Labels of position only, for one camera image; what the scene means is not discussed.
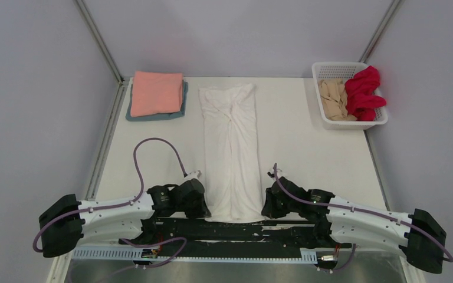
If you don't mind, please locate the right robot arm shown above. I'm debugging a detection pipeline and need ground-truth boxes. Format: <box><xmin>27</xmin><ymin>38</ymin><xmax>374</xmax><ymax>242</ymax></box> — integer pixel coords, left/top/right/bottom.
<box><xmin>261</xmin><ymin>177</ymin><xmax>453</xmax><ymax>274</ymax></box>

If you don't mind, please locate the white t shirt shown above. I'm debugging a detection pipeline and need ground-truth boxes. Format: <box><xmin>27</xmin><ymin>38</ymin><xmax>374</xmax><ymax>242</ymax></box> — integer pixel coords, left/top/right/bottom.
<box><xmin>199</xmin><ymin>84</ymin><xmax>264</xmax><ymax>223</ymax></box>

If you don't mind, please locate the red t shirt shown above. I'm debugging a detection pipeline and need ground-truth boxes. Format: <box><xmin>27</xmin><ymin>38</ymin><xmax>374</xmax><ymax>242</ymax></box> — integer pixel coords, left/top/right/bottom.
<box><xmin>344</xmin><ymin>66</ymin><xmax>386</xmax><ymax>121</ymax></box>

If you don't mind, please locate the white slotted cable duct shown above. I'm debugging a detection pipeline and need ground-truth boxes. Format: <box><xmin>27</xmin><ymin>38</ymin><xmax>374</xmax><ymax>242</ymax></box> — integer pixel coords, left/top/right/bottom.
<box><xmin>71</xmin><ymin>247</ymin><xmax>318</xmax><ymax>265</ymax></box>

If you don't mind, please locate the white plastic laundry basket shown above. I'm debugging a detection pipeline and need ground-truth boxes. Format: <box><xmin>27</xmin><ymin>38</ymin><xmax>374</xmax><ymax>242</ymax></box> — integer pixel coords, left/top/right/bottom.
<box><xmin>312</xmin><ymin>62</ymin><xmax>388</xmax><ymax>130</ymax></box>

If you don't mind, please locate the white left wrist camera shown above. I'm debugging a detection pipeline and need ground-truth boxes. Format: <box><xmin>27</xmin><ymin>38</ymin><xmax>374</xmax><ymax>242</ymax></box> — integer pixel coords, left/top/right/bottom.
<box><xmin>184</xmin><ymin>170</ymin><xmax>202</xmax><ymax>181</ymax></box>

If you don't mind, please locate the folded pink t shirt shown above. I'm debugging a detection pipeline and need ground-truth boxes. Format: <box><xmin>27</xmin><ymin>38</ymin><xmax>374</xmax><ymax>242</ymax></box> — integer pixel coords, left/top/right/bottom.
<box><xmin>130</xmin><ymin>71</ymin><xmax>183</xmax><ymax>117</ymax></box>

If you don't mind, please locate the beige t shirt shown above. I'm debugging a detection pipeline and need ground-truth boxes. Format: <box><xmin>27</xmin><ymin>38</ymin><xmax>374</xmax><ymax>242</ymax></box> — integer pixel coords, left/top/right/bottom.
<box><xmin>318</xmin><ymin>78</ymin><xmax>357</xmax><ymax>121</ymax></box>

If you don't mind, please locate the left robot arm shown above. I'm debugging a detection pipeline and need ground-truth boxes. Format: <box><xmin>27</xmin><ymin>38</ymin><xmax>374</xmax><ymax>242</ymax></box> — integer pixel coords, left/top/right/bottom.
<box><xmin>33</xmin><ymin>177</ymin><xmax>211</xmax><ymax>258</ymax></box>

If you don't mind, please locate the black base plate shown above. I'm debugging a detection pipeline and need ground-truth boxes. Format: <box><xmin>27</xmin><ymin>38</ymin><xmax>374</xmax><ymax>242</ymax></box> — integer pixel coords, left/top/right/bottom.
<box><xmin>130</xmin><ymin>218</ymin><xmax>338</xmax><ymax>259</ymax></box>

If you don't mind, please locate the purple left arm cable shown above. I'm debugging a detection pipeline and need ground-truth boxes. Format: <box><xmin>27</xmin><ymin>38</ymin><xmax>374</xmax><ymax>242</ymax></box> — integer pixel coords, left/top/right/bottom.
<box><xmin>32</xmin><ymin>137</ymin><xmax>190</xmax><ymax>270</ymax></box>

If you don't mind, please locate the folded grey-blue t shirt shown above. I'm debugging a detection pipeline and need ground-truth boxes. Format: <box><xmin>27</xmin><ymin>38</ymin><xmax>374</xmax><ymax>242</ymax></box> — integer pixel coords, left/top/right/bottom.
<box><xmin>126</xmin><ymin>81</ymin><xmax>188</xmax><ymax>122</ymax></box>

